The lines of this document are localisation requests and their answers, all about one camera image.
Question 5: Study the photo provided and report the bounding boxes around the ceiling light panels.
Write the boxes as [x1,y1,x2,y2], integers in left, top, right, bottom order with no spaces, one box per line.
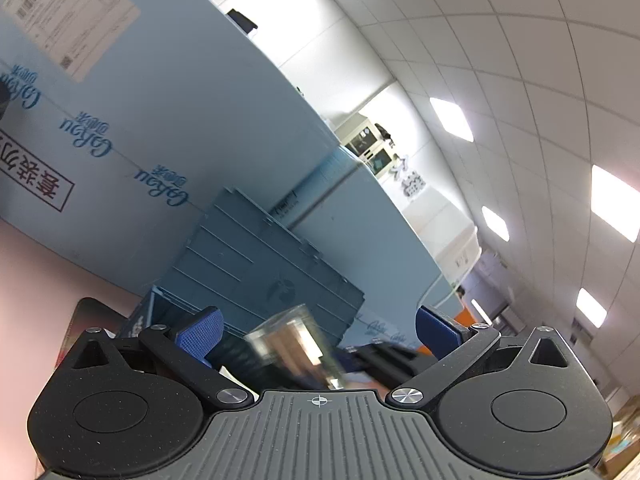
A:
[324,0,640,330]

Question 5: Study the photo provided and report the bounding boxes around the beige cabinet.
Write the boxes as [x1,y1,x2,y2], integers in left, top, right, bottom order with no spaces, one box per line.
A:
[334,112,398,177]

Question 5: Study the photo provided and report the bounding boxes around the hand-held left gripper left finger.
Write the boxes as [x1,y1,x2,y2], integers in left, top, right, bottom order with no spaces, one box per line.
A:
[70,307,256,409]

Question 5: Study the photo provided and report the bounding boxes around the light blue box with label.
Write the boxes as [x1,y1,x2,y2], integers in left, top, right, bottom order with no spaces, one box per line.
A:
[0,0,347,306]

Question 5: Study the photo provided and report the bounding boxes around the blue-grey plastic storage box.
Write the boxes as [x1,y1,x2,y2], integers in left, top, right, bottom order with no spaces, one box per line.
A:
[117,187,367,363]

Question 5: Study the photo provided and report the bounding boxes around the light blue cardboard box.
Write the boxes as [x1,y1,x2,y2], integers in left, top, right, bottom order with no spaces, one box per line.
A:
[292,147,462,357]

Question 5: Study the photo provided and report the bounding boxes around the black box-shaped object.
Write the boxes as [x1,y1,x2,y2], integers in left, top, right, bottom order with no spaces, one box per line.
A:
[226,8,259,37]

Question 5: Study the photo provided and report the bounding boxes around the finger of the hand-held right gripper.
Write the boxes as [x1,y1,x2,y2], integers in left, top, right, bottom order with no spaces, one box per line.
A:
[345,342,437,392]

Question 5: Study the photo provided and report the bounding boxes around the clear plastic case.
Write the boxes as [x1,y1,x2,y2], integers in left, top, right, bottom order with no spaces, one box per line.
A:
[246,304,347,392]

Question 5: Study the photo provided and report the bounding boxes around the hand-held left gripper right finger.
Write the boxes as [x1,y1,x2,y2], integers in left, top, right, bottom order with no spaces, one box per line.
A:
[387,305,571,408]

